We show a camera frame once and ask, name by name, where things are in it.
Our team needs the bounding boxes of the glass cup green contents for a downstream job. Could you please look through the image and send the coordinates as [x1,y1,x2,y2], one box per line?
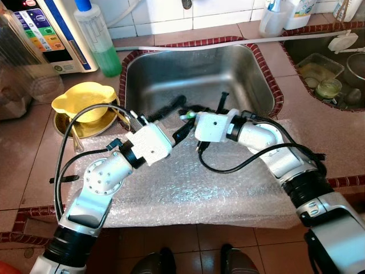
[315,78,343,101]

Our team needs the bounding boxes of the white water purifier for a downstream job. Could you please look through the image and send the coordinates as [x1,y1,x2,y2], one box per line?
[11,0,99,75]

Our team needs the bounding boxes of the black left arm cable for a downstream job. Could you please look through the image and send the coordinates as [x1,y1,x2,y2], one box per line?
[52,103,140,223]

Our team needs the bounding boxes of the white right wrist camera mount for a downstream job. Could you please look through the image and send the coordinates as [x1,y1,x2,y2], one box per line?
[194,111,235,143]

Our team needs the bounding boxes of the green dish soap bottle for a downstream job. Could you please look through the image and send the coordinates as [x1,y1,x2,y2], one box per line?
[74,0,123,78]

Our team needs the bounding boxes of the clear bubble wrap sheet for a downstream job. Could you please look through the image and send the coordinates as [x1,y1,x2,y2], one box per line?
[67,117,321,229]

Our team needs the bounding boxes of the white water hose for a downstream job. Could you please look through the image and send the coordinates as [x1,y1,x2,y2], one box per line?
[114,31,365,53]

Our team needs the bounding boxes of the glass jar orange lid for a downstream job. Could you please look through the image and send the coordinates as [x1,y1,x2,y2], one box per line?
[0,9,44,72]

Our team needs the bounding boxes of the white plastic ladle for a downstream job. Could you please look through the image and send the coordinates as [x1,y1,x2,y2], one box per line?
[328,31,365,55]

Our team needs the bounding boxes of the black left robot foot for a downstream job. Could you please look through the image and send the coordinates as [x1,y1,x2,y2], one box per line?
[131,247,177,274]

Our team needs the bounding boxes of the white detergent bottle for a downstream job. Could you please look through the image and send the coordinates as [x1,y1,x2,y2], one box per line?
[284,0,318,31]

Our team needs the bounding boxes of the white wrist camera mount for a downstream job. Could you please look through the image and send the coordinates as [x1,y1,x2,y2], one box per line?
[130,123,173,167]
[194,111,235,143]

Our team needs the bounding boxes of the clear glass food container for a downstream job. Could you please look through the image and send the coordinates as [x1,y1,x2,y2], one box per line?
[297,53,345,87]

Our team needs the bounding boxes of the steel sink basin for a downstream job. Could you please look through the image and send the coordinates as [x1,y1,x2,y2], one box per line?
[119,37,284,122]
[282,23,365,112]

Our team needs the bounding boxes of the black robot foot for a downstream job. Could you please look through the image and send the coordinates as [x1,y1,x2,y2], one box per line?
[131,247,177,274]
[220,244,261,274]

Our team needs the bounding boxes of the steel pot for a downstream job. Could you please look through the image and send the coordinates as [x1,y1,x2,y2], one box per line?
[342,53,365,93]

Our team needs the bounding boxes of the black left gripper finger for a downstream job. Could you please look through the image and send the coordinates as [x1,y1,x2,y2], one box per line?
[149,95,188,123]
[174,120,196,144]

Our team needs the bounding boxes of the black right robot foot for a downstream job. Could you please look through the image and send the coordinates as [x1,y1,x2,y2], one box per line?
[220,244,261,274]

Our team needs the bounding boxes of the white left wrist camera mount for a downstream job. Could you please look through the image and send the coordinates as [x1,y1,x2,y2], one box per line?
[130,123,173,167]

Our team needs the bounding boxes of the yellow plastic bowl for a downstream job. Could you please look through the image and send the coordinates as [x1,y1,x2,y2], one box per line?
[51,82,118,124]

